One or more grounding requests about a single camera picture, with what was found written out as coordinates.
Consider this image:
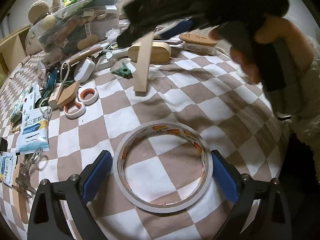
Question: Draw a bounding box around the light wooden block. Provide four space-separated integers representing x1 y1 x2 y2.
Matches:
133 32 154 94

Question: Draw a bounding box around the white double-sided tape roll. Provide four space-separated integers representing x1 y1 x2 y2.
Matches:
113 121 213 213

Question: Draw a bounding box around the person right hand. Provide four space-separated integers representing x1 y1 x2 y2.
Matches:
209 16 319 92

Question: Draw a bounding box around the flat wooden paddle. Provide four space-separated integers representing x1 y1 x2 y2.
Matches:
12 163 29 224

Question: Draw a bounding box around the small white blue medicine packet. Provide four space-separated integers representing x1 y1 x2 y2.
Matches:
0 152 17 187

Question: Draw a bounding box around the oval bamboo box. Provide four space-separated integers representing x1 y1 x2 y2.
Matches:
127 42 171 64

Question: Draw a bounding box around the large white blue medicine packet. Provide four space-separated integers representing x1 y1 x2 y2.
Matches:
16 92 52 155

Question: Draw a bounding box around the blue floral patterned pouch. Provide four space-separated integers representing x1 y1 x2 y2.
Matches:
9 86 31 124

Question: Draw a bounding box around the small white wooden box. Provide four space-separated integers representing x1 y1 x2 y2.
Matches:
48 83 63 110

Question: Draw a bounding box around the dark green clothes peg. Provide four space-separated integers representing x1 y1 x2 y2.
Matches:
111 62 133 79

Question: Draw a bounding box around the long wooden stick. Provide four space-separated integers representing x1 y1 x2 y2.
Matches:
65 46 103 66

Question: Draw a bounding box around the clear plastic storage bin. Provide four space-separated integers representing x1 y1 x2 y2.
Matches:
31 0 119 62

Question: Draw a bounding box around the white rounded plastic device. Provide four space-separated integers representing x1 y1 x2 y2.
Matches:
74 58 95 83

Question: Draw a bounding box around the wooden bed shelf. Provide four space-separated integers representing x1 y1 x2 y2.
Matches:
0 25 30 78

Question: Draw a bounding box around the beige teddy plush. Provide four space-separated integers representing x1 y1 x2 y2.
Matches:
25 0 61 56

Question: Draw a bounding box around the wooden brush with rope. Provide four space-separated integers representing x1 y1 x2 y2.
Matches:
179 33 217 47

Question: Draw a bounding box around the orange white scissors handle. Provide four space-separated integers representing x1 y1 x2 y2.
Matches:
63 88 99 119

